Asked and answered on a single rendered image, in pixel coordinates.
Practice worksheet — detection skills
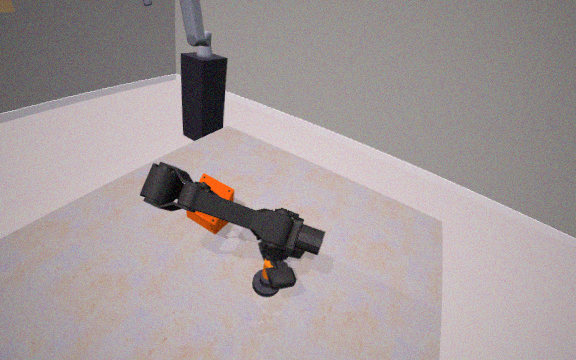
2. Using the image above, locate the orange knob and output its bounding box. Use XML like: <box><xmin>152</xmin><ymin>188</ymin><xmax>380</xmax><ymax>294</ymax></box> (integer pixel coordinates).
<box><xmin>263</xmin><ymin>260</ymin><xmax>273</xmax><ymax>280</ymax></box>

